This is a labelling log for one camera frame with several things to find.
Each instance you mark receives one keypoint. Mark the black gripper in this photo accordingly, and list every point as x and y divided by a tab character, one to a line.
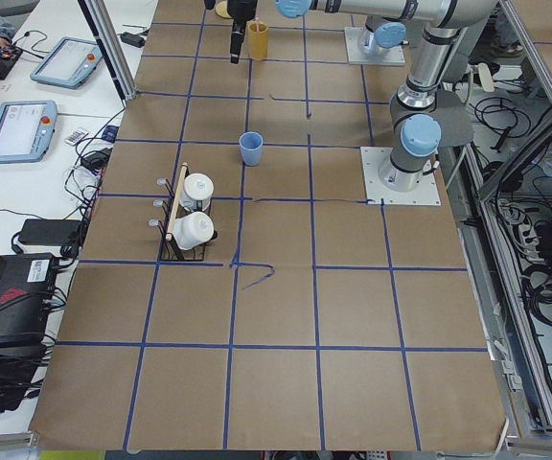
240	11

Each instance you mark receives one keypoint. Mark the light blue plastic cup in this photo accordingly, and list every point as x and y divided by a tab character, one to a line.
251	144

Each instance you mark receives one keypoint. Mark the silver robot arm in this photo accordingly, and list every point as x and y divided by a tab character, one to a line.
416	134
378	42

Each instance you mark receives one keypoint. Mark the tan bamboo chopstick holder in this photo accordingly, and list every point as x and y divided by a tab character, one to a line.
257	34

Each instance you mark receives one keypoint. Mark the wooden mug tree stand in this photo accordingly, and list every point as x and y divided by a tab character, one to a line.
221	9

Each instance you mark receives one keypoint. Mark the white mug far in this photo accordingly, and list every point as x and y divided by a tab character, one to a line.
198	189

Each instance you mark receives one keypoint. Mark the white mug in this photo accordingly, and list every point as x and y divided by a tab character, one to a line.
192	230
198	189

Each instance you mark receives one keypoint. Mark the teach pendant far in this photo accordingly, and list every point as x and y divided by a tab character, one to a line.
69	63

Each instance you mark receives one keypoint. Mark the teach pendant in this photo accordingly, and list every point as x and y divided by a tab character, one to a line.
69	63
26	130

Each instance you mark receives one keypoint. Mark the small remote control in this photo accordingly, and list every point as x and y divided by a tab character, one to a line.
76	136

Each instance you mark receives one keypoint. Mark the white mug near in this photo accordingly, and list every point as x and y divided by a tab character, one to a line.
192	230

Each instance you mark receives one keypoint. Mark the grey office chair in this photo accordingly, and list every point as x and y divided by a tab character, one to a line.
451	112

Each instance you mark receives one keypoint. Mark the teach pendant near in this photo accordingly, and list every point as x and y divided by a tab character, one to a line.
26	130

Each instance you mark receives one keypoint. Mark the black power adapter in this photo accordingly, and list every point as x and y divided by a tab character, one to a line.
48	232

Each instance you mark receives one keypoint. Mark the black computer box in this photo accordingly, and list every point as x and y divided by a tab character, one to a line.
27	284

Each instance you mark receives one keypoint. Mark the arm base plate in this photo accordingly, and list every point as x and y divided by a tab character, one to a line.
384	184
382	47

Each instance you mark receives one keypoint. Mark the aluminium frame post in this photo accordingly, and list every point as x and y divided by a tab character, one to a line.
101	27

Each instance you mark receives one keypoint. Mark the black wire mug rack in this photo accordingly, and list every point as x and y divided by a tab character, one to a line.
172	209

